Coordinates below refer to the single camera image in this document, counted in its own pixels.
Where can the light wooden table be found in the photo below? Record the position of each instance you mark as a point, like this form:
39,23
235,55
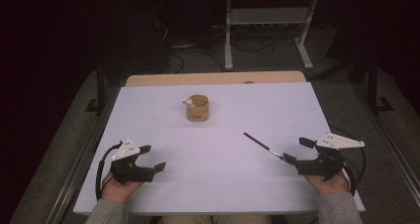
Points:
214,78

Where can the metal floor rail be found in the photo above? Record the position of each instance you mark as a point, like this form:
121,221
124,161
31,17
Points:
76,171
393,151

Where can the white board table cover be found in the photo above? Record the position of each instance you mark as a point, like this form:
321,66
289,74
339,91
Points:
224,171

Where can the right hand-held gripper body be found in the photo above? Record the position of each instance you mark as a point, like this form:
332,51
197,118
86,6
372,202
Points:
325,164

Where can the person's right hand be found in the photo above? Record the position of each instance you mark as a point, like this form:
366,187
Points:
327,186

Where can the round wooden brush holder cup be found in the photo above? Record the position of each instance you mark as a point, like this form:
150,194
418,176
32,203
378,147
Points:
198,113

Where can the white metal stand frame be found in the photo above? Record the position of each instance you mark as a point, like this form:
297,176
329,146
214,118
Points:
228,35

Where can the thin black paint brush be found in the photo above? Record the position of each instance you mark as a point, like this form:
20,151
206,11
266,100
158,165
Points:
261,144

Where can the black metal stand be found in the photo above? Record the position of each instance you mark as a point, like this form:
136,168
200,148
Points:
100,88
373,88

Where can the person's beige trousers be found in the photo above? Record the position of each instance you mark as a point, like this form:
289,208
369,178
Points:
214,220

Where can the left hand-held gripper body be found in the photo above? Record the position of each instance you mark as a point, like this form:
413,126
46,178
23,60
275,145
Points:
127,171

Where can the person's left hand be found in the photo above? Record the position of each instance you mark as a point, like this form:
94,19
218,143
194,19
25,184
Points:
114,191

